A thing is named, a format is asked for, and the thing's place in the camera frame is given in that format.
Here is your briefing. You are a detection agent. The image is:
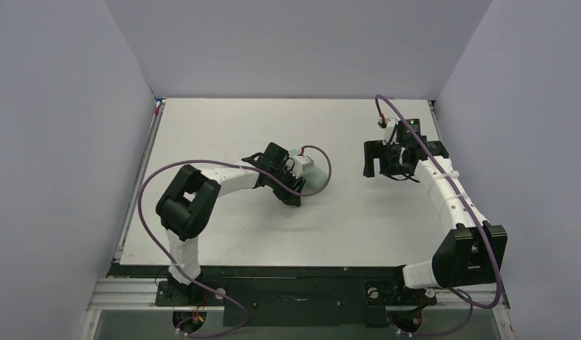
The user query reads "mint green umbrella case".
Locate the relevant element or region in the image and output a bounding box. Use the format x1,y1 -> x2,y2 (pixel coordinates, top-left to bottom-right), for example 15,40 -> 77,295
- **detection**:
286,149 -> 329,194

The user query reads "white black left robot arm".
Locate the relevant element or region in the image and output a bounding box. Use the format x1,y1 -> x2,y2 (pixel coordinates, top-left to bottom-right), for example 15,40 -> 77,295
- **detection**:
156,142 -> 314,305

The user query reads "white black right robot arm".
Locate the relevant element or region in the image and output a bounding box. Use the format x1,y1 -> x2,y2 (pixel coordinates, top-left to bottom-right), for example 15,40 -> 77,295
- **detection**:
363,118 -> 507,309

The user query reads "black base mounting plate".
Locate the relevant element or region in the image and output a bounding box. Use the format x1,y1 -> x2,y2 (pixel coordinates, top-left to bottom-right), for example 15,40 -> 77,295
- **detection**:
154,266 -> 437,327

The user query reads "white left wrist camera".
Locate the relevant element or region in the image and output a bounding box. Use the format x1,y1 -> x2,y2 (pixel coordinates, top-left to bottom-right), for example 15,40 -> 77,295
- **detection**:
290,154 -> 315,178

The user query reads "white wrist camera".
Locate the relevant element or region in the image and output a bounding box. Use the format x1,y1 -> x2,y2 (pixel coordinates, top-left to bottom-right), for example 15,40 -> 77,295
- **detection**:
290,154 -> 315,178
378,118 -> 397,145

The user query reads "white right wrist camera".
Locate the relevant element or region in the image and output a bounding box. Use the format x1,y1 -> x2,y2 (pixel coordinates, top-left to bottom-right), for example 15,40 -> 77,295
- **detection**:
378,118 -> 397,145

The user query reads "aluminium table edge rail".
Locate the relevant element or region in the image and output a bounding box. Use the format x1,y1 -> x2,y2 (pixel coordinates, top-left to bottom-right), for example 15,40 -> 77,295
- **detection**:
112,98 -> 167,263

